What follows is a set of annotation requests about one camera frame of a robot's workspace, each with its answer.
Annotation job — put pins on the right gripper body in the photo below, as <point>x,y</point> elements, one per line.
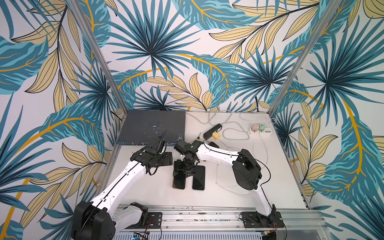
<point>185,169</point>

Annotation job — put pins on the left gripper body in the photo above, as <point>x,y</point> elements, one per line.
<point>158,156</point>

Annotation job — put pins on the white charging cable mint phone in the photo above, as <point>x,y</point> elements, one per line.
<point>259,149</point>

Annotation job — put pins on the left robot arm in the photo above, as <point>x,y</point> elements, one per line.
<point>99,218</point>

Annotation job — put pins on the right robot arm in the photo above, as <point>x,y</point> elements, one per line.
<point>246,169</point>

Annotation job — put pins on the yellow charger plug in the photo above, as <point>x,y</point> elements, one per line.
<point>216,136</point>

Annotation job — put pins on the pink charger plug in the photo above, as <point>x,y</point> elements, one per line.
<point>255,128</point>

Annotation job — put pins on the white power strip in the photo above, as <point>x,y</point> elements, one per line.
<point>263,133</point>

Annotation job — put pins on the dark grey network switch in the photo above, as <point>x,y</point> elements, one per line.
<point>144,127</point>

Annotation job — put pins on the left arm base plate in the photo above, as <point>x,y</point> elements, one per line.
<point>151,220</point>

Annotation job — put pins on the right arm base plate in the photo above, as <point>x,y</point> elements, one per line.
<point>256,220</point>

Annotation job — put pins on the aluminium rail frame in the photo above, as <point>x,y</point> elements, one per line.
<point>193,223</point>

